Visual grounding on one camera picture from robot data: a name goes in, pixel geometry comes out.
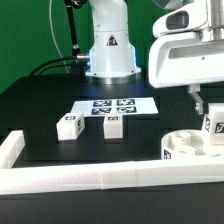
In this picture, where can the white U-shaped fence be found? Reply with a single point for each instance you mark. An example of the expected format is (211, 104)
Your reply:
(99, 176)

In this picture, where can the white round stool seat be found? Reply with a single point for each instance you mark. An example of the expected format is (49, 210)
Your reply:
(188, 144)

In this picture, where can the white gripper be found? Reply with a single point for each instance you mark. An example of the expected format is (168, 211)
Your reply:
(189, 46)

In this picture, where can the white marker tag sheet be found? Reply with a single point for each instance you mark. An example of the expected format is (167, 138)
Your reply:
(126, 106)

